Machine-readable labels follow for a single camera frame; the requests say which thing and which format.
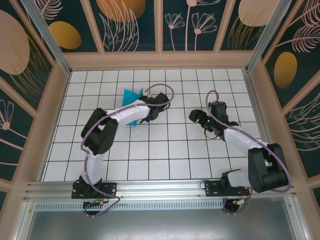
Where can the aluminium side rail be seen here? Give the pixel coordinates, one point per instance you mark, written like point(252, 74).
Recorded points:
point(260, 120)

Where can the yellow power connector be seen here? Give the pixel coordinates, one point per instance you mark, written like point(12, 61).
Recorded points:
point(235, 201)
point(101, 202)

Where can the grey metal sheet panel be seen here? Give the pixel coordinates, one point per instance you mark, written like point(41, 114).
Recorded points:
point(160, 225)

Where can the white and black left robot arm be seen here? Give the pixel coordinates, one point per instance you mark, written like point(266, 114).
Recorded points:
point(93, 165)

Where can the long aluminium mounting rail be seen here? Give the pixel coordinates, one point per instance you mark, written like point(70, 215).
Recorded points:
point(162, 187)

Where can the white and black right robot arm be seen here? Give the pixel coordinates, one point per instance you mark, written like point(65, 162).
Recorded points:
point(237, 137)

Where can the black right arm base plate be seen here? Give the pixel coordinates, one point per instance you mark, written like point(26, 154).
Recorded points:
point(212, 188)

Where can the teal cloth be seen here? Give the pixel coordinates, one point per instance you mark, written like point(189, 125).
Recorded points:
point(130, 96)

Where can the aluminium frame post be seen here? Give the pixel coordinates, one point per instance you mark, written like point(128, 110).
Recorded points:
point(50, 42)
point(265, 32)

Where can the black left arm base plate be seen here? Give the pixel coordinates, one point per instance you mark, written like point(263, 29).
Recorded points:
point(110, 188)

